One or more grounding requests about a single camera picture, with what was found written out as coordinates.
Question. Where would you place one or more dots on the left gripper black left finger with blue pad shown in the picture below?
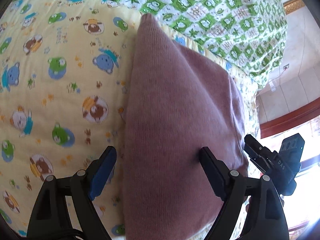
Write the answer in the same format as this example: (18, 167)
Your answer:
(64, 208)

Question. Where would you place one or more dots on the pink knit sweater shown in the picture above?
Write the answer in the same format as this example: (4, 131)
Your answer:
(179, 102)

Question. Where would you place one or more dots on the green white checkered bedsheet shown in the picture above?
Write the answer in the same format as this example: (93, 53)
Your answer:
(247, 33)

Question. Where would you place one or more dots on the yellow cartoon animal quilt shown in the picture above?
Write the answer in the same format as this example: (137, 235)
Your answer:
(65, 78)

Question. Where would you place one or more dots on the red wooden window frame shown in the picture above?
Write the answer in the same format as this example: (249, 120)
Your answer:
(305, 114)

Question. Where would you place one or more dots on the wall socket with white cable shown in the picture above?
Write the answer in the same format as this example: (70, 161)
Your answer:
(275, 77)

